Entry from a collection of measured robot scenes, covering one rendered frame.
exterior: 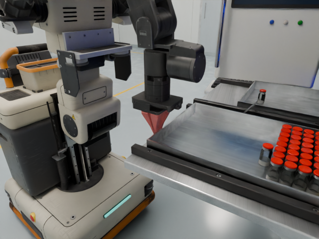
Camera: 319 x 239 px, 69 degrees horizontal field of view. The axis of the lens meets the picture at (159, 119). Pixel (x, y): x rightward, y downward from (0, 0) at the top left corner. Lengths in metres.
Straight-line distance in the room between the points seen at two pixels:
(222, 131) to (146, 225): 1.01
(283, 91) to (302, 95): 0.07
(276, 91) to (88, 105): 0.75
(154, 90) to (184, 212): 1.19
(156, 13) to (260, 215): 0.38
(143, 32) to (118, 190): 1.01
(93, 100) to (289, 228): 0.83
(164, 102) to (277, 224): 0.30
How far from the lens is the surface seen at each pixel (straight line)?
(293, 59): 1.35
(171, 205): 1.62
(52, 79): 1.26
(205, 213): 1.61
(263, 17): 1.32
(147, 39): 0.45
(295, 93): 1.00
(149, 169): 0.49
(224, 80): 1.04
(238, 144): 0.59
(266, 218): 0.44
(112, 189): 1.34
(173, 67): 0.45
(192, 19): 6.43
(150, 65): 0.48
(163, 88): 0.49
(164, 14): 0.47
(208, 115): 0.72
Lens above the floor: 1.18
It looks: 26 degrees down
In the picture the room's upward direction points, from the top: straight up
